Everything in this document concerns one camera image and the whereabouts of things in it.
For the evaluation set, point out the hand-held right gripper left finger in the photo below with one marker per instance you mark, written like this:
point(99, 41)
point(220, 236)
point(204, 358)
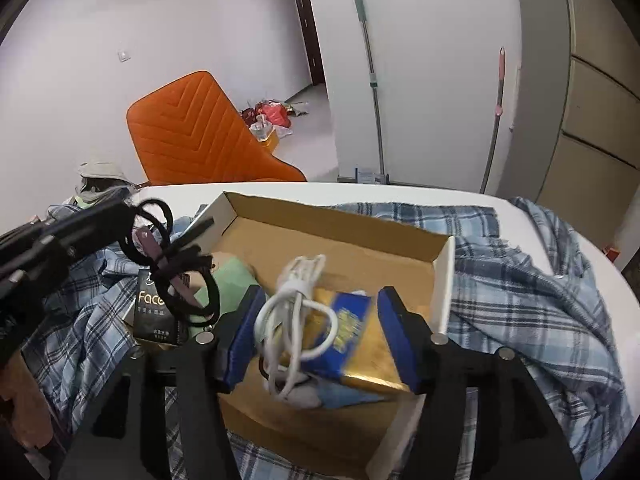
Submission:
point(245, 330)

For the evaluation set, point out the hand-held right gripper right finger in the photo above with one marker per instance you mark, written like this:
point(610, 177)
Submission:
point(397, 335)

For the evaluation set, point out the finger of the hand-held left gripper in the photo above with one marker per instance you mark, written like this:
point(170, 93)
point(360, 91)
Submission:
point(192, 234)
point(180, 265)

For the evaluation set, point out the mauve hair clip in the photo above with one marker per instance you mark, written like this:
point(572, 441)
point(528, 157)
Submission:
point(150, 242)

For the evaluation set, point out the gold and blue packet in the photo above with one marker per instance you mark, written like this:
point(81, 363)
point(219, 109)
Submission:
point(360, 355)

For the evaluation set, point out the green snap pouch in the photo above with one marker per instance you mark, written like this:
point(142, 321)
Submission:
point(235, 280)

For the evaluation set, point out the cardboard box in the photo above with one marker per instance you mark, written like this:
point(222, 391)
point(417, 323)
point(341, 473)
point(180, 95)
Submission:
point(350, 245)

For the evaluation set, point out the person's left forearm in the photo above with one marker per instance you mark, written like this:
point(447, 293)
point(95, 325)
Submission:
point(30, 405)

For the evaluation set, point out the black sachet packet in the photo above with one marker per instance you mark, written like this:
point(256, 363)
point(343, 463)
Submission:
point(150, 320)

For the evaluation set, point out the blue tissue pack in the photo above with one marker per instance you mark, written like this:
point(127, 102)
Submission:
point(340, 394)

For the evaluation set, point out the grey bucket hat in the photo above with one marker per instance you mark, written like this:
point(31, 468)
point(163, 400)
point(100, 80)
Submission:
point(102, 172)

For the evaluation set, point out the orange chair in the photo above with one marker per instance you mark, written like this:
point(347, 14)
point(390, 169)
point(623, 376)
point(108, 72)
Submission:
point(200, 130)

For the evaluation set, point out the blue plaid cloth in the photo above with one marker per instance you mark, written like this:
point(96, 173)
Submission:
point(525, 310)

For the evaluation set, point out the red plastic bag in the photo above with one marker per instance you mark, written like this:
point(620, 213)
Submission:
point(272, 111)

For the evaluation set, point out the crumpled wrapper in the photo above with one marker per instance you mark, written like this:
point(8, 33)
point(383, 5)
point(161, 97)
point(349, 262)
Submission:
point(298, 109)

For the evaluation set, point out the dark brown door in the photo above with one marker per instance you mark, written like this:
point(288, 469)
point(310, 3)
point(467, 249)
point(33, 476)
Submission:
point(307, 25)

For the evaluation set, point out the white light switch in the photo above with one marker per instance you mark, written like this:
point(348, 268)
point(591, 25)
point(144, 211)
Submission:
point(124, 55)

